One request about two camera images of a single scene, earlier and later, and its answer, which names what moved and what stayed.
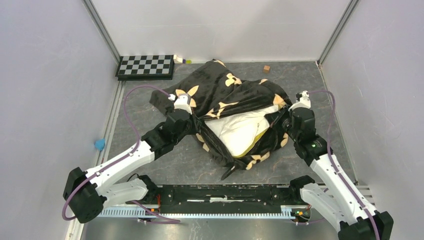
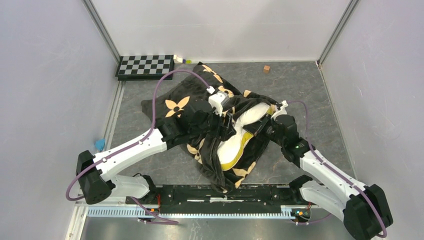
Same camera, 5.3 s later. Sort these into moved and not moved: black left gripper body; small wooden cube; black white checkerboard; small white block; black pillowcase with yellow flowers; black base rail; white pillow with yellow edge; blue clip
Moved: black left gripper body; black pillowcase with yellow flowers; white pillow with yellow edge
Not moved: blue clip; small white block; black base rail; small wooden cube; black white checkerboard
